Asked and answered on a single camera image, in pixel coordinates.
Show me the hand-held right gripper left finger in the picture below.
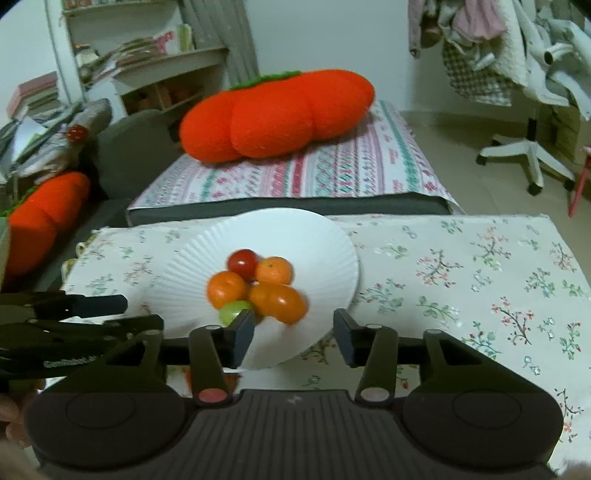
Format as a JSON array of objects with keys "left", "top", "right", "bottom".
[{"left": 46, "top": 308, "right": 257, "bottom": 408}]

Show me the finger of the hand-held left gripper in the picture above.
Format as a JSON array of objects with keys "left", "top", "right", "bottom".
[
  {"left": 0, "top": 291, "right": 129, "bottom": 322},
  {"left": 0, "top": 315, "right": 165, "bottom": 345}
]

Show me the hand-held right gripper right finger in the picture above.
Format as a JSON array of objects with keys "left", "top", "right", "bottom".
[{"left": 332, "top": 308, "right": 542, "bottom": 408}]

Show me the green cherry tomato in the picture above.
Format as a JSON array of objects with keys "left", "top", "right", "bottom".
[{"left": 219, "top": 300, "right": 256, "bottom": 326}]

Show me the small orange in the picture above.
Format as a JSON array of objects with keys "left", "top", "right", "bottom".
[
  {"left": 255, "top": 257, "right": 295, "bottom": 286},
  {"left": 270, "top": 286, "right": 308, "bottom": 325},
  {"left": 206, "top": 271, "right": 247, "bottom": 311},
  {"left": 247, "top": 282, "right": 282, "bottom": 319}
]

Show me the red cherry tomato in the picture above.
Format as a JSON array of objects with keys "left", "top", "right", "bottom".
[{"left": 226, "top": 248, "right": 260, "bottom": 282}]

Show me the white paper plate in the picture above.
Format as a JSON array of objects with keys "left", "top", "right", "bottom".
[{"left": 145, "top": 208, "right": 360, "bottom": 371}]

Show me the person's left hand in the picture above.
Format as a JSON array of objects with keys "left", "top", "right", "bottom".
[{"left": 0, "top": 393, "right": 29, "bottom": 448}]

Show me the small orange persimmon pillow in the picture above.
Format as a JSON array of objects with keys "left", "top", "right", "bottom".
[{"left": 7, "top": 171, "right": 92, "bottom": 278}]

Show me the grey ottoman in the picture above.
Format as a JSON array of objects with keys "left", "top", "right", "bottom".
[{"left": 126, "top": 194, "right": 456, "bottom": 228}]

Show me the grey sofa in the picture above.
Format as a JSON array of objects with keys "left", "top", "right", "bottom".
[{"left": 0, "top": 108, "right": 182, "bottom": 296}]

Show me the striped patterned mattress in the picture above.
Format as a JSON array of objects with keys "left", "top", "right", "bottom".
[{"left": 131, "top": 99, "right": 456, "bottom": 209}]

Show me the plastic bag of papers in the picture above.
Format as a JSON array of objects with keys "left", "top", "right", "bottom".
[{"left": 0, "top": 98, "right": 114, "bottom": 186}]

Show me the stack of pink books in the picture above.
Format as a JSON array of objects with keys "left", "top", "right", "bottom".
[{"left": 6, "top": 71, "right": 61, "bottom": 121}]

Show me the large orange persimmon pillow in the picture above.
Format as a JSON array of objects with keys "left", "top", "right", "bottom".
[{"left": 179, "top": 69, "right": 376, "bottom": 164}]

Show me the pile of papers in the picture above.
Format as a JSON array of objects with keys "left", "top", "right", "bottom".
[{"left": 78, "top": 36, "right": 177, "bottom": 80}]

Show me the white bookshelf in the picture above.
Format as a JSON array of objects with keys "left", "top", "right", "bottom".
[{"left": 45, "top": 0, "right": 232, "bottom": 117}]

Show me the white office chair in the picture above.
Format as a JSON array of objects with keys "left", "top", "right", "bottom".
[{"left": 475, "top": 18, "right": 591, "bottom": 195}]

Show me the red stick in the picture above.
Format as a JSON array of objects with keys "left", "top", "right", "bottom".
[{"left": 568, "top": 145, "right": 591, "bottom": 219}]

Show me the grey curtain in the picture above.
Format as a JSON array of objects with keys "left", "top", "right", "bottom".
[{"left": 178, "top": 0, "right": 260, "bottom": 89}]

